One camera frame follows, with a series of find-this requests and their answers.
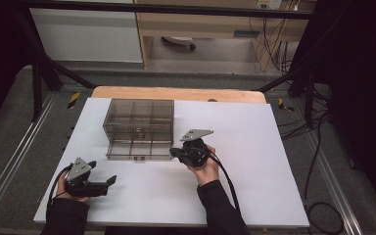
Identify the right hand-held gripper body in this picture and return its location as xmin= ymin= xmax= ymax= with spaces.
xmin=177 ymin=128 xmax=214 ymax=168

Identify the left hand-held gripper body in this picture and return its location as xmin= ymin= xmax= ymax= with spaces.
xmin=64 ymin=157 xmax=111 ymax=199

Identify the smoky plastic drawer box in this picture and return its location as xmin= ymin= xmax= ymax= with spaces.
xmin=102 ymin=98 xmax=175 ymax=147

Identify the person's right hand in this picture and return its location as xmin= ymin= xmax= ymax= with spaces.
xmin=186 ymin=145 xmax=220 ymax=187

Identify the person's left hand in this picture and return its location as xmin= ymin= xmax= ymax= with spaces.
xmin=56 ymin=177 xmax=91 ymax=204

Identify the wooden table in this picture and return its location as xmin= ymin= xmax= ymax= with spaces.
xmin=91 ymin=85 xmax=267 ymax=105

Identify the white board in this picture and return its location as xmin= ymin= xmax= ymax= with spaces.
xmin=33 ymin=97 xmax=310 ymax=228

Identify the office chair base with caster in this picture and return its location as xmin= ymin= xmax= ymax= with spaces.
xmin=161 ymin=35 xmax=197 ymax=51

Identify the white cabinet panel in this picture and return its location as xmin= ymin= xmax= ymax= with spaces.
xmin=29 ymin=7 xmax=144 ymax=64

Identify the light wooden desk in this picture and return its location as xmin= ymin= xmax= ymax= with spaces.
xmin=133 ymin=0 xmax=317 ymax=71

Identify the black curtain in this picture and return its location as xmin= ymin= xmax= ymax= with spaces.
xmin=0 ymin=0 xmax=33 ymax=138
xmin=293 ymin=0 xmax=376 ymax=213

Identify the white power strip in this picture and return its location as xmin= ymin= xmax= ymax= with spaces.
xmin=256 ymin=0 xmax=284 ymax=11

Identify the left hand-held gripper black cable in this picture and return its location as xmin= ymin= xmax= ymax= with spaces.
xmin=46 ymin=164 xmax=75 ymax=211

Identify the hand-held gripper black cable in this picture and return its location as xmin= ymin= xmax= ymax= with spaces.
xmin=46 ymin=164 xmax=75 ymax=211
xmin=209 ymin=152 xmax=242 ymax=213

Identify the right hand-held gripper black cable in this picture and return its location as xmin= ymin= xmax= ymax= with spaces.
xmin=209 ymin=152 xmax=242 ymax=213

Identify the aluminium floor rail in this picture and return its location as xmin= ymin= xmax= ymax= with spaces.
xmin=302 ymin=128 xmax=365 ymax=235
xmin=0 ymin=92 xmax=60 ymax=224

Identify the black looped floor cable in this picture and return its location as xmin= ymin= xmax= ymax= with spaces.
xmin=303 ymin=111 xmax=346 ymax=235

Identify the bundle of hanging cables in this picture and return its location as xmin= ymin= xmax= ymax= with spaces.
xmin=248 ymin=9 xmax=297 ymax=73

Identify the black metal frame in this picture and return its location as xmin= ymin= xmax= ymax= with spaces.
xmin=13 ymin=0 xmax=321 ymax=130

